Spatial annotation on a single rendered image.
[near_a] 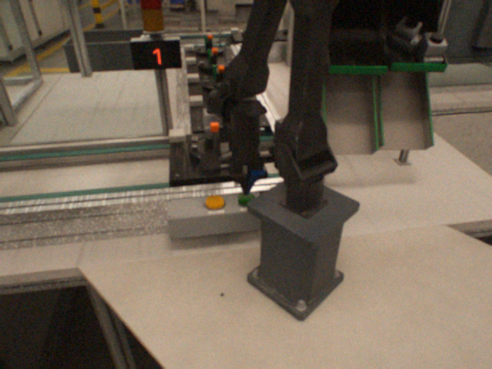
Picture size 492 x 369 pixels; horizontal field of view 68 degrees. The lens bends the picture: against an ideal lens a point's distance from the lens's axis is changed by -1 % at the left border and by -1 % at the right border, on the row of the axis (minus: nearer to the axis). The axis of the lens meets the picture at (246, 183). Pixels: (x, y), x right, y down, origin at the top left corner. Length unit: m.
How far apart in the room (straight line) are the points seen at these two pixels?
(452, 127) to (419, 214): 0.92
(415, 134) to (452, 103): 0.79
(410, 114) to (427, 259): 0.39
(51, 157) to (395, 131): 0.93
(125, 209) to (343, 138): 0.56
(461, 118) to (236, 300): 1.44
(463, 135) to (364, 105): 1.00
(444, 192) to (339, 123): 0.37
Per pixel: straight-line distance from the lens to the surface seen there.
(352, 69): 0.90
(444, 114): 1.86
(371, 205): 1.03
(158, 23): 0.98
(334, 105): 1.01
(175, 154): 1.00
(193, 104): 1.29
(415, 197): 1.11
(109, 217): 0.89
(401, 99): 1.09
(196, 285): 0.79
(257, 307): 0.75
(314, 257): 0.65
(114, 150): 1.11
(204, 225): 0.81
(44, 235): 0.96
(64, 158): 1.15
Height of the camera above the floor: 1.46
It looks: 34 degrees down
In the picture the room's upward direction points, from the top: straight up
